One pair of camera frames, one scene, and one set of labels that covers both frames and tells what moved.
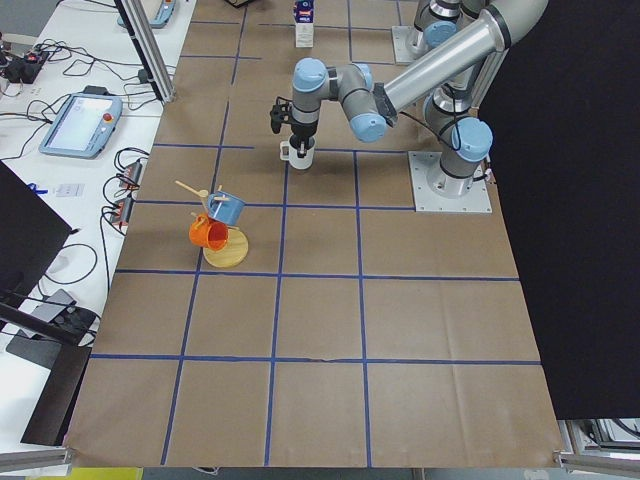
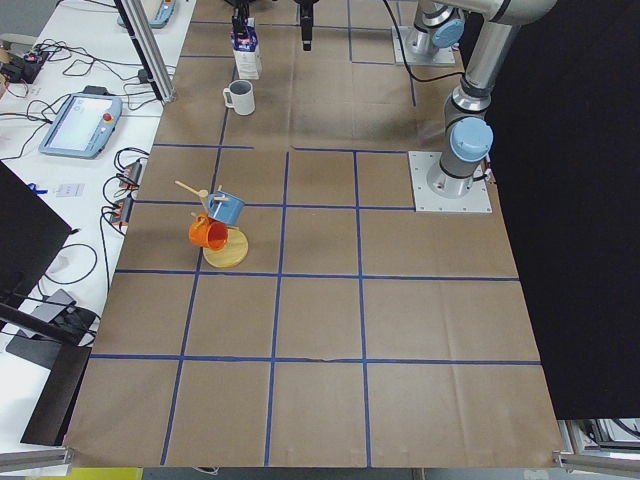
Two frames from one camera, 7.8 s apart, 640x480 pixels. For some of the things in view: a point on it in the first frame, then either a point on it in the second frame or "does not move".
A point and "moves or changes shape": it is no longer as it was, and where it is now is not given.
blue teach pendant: (83, 127) does not move
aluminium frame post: (148, 49) does not move
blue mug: (225, 207) does not move
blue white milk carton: (304, 23) moves or changes shape
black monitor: (31, 235) does not move
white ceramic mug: (289, 153) -> (240, 96)
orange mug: (208, 233) does not move
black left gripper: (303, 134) -> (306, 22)
